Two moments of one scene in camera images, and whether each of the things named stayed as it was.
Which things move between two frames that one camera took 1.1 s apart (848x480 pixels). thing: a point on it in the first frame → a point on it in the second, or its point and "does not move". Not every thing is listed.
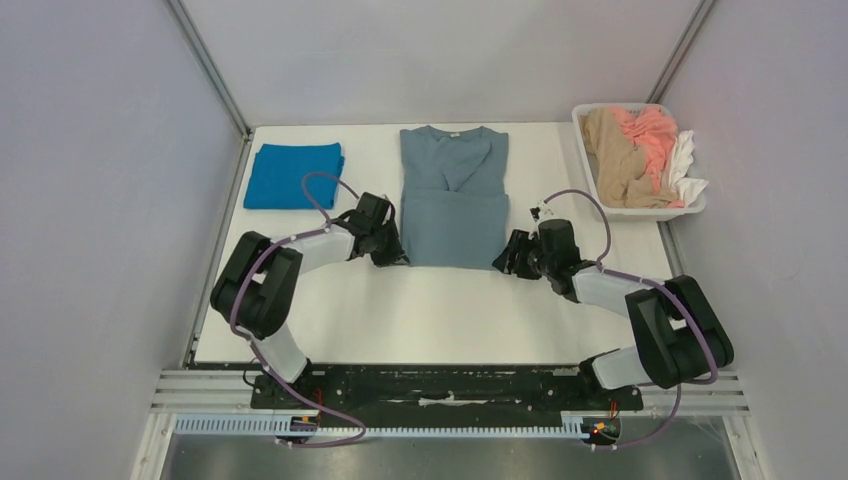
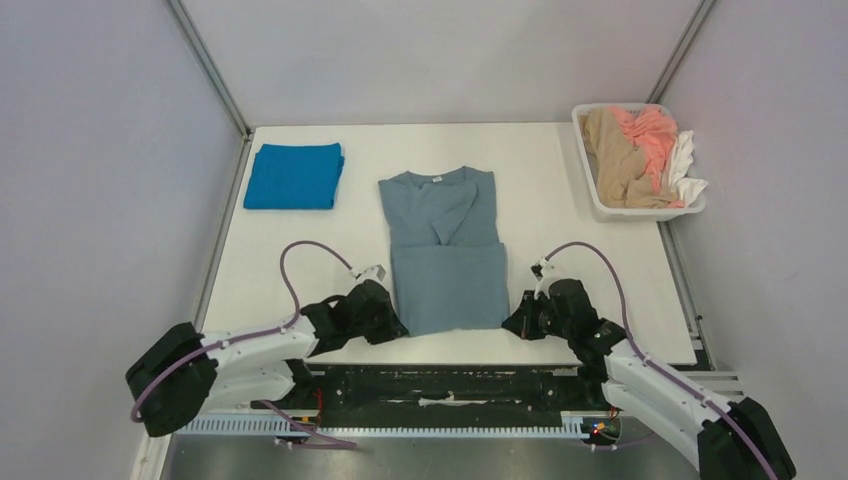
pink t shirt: x=654 y=132 does not move
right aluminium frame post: x=703 y=9 does not move
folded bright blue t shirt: x=277 y=172 does not move
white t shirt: x=681 y=158 does not move
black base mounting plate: x=439 y=390 does not move
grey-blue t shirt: x=454 y=209 → x=450 y=266
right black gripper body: x=520 y=252 → x=525 y=317
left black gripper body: x=386 y=250 → x=378 y=330
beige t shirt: x=618 y=162 does not move
